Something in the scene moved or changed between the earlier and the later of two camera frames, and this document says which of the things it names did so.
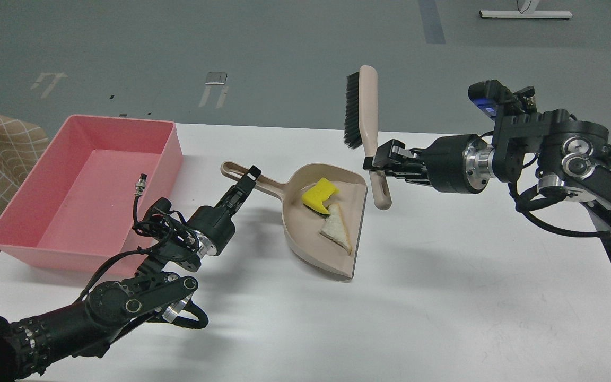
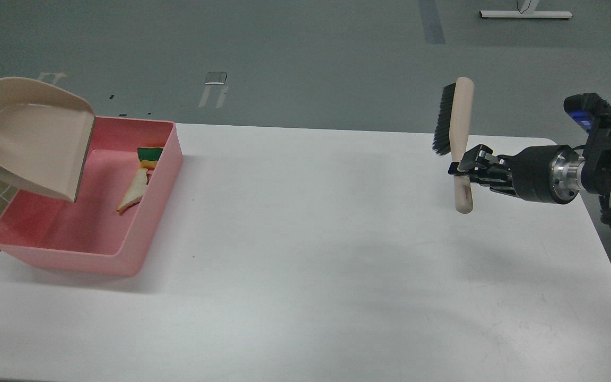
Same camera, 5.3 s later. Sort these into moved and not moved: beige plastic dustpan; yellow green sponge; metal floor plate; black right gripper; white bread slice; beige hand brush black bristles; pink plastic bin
Moved: yellow green sponge; beige hand brush black bristles; beige plastic dustpan; white bread slice; black right gripper
Not moved: metal floor plate; pink plastic bin
